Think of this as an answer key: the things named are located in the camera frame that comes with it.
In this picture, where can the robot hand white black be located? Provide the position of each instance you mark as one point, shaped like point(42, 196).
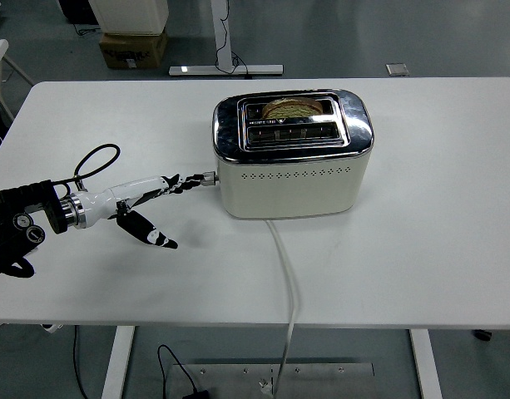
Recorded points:
point(121, 191)

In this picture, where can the grey toaster lever knob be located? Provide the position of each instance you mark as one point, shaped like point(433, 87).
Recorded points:
point(209, 178)

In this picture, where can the cream and chrome toaster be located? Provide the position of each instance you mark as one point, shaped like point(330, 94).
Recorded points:
point(288, 187)

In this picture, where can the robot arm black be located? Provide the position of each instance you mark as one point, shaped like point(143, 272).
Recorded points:
point(13, 232)

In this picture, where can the brown cardboard box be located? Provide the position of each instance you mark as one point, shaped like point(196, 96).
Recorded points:
point(132, 50)

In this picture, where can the small white clip under table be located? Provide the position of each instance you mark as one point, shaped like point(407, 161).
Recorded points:
point(51, 328)

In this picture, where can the white table leg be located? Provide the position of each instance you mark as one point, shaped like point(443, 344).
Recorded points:
point(425, 361)
point(117, 361)

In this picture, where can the large white box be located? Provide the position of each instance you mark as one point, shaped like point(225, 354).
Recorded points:
point(130, 16)

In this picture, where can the black box on floor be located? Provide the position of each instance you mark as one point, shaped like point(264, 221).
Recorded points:
point(77, 10)

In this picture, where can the brown bread slice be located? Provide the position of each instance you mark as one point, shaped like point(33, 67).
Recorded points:
point(292, 109)

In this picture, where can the white desk leg with foot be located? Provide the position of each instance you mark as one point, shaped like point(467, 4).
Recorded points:
point(217, 25)

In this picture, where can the grey metal plate with screws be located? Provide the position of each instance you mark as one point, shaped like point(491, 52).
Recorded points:
point(321, 380)

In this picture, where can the grey floor socket plate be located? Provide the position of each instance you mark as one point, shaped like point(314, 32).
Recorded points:
point(397, 69)

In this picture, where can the black caster wheel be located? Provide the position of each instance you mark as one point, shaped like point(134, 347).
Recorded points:
point(482, 334)

